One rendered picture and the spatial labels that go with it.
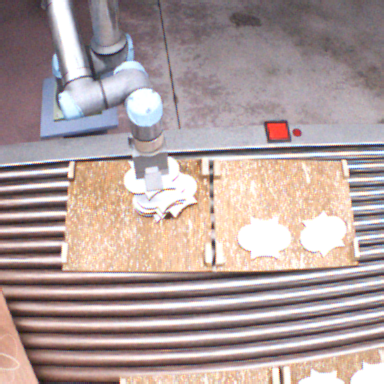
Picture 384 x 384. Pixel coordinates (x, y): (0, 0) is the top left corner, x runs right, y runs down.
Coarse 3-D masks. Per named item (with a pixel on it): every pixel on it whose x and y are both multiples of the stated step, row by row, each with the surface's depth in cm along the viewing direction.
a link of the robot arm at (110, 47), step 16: (96, 0) 147; (112, 0) 150; (96, 16) 154; (112, 16) 156; (96, 32) 162; (112, 32) 162; (96, 48) 168; (112, 48) 168; (128, 48) 173; (96, 64) 172; (112, 64) 174
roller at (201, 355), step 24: (312, 336) 146; (336, 336) 145; (360, 336) 145; (48, 360) 141; (72, 360) 142; (96, 360) 142; (120, 360) 142; (144, 360) 142; (168, 360) 143; (192, 360) 143; (216, 360) 144
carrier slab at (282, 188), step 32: (224, 160) 171; (256, 160) 171; (288, 160) 171; (224, 192) 166; (256, 192) 166; (288, 192) 166; (320, 192) 166; (224, 224) 161; (288, 224) 161; (352, 224) 160; (224, 256) 156; (288, 256) 156; (320, 256) 155; (352, 256) 155
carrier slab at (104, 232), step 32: (128, 160) 171; (192, 160) 171; (96, 192) 166; (128, 192) 166; (96, 224) 161; (128, 224) 161; (160, 224) 161; (192, 224) 161; (96, 256) 156; (128, 256) 156; (160, 256) 156; (192, 256) 156
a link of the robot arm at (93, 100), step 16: (48, 0) 133; (64, 0) 133; (48, 16) 134; (64, 16) 132; (64, 32) 131; (80, 32) 135; (64, 48) 131; (80, 48) 132; (64, 64) 130; (80, 64) 130; (64, 80) 131; (80, 80) 129; (64, 96) 129; (80, 96) 129; (96, 96) 129; (64, 112) 129; (80, 112) 130; (96, 112) 133
